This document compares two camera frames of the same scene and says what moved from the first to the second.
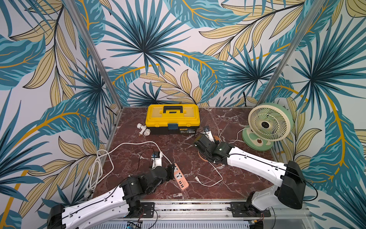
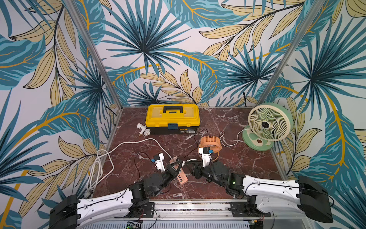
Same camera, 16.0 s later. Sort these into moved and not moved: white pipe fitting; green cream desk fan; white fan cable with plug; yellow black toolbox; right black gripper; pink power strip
Moved: pink power strip; right black gripper; white fan cable with plug
Not moved: yellow black toolbox; green cream desk fan; white pipe fitting
